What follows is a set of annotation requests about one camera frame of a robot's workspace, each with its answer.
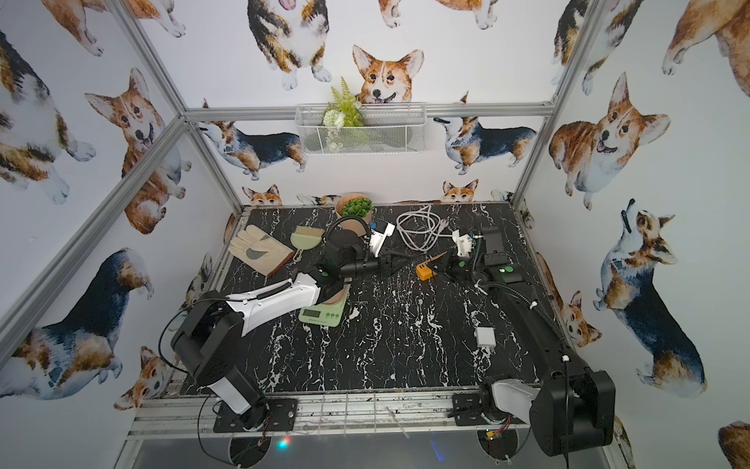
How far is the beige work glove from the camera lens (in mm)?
1055

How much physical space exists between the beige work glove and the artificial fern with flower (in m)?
0.50

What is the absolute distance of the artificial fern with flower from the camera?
0.81 m
